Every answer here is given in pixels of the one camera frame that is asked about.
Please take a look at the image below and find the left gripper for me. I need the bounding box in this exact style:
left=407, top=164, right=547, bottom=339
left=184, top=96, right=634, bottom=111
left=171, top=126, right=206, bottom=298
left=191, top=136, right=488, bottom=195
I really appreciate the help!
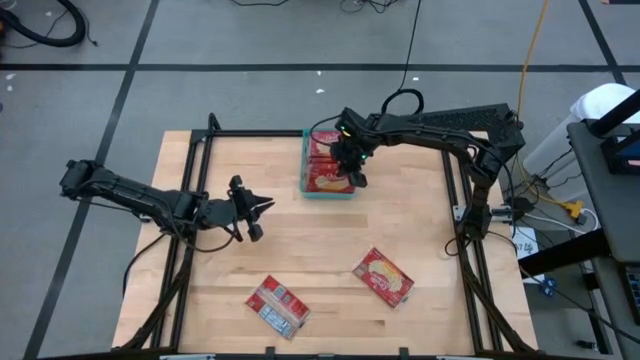
left=202, top=174, right=276, bottom=243

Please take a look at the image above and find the teal translucent plastic basket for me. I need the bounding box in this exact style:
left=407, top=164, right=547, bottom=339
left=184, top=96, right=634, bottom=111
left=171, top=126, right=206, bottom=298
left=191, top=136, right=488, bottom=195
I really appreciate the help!
left=298, top=127, right=357, bottom=201

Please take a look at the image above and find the white paper sheet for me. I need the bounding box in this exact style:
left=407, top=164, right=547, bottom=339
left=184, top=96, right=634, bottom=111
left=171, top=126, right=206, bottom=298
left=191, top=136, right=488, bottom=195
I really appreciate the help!
left=509, top=224, right=540, bottom=274

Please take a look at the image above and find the yellow plug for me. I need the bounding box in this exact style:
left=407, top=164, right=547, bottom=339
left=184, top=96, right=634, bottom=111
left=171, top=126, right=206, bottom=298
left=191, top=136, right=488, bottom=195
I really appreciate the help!
left=560, top=198, right=587, bottom=226

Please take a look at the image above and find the grey cart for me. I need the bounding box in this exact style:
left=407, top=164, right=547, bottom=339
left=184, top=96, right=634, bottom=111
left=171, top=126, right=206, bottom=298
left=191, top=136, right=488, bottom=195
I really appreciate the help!
left=566, top=119, right=640, bottom=266

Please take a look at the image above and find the white bin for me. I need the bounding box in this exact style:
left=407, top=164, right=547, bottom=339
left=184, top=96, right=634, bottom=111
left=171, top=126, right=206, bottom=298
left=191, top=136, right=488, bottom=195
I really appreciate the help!
left=522, top=82, right=637, bottom=174

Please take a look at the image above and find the black device with screen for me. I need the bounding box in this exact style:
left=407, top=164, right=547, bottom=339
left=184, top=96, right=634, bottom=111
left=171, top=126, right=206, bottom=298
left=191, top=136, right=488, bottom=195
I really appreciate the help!
left=599, top=133, right=640, bottom=176

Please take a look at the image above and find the black pole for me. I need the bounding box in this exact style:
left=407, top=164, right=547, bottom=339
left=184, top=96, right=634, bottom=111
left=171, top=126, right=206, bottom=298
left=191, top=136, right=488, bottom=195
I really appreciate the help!
left=588, top=88, right=640, bottom=137

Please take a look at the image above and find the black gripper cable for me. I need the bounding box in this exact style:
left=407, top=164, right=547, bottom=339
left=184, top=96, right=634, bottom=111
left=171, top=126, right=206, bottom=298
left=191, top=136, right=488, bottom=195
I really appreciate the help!
left=169, top=225, right=239, bottom=253

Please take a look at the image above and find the black aluminium table frame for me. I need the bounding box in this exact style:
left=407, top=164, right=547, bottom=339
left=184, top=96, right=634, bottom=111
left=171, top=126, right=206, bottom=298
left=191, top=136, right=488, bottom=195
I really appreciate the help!
left=112, top=112, right=540, bottom=357

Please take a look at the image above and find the black power cable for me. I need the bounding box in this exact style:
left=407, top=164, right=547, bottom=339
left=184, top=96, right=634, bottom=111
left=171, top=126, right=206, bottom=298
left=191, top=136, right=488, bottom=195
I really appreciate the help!
left=380, top=0, right=426, bottom=124

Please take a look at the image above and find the black arm base cable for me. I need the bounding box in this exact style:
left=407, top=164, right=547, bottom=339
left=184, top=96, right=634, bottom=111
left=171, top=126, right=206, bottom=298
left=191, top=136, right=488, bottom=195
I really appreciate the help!
left=121, top=230, right=169, bottom=299

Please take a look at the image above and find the yellow hanging cable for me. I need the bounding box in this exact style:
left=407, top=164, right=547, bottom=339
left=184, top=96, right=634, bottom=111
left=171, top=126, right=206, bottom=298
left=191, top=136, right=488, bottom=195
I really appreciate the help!
left=513, top=0, right=551, bottom=174

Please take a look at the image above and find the black flexible hose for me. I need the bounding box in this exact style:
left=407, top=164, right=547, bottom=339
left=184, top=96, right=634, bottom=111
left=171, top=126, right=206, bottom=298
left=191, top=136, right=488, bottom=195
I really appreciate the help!
left=0, top=0, right=87, bottom=50

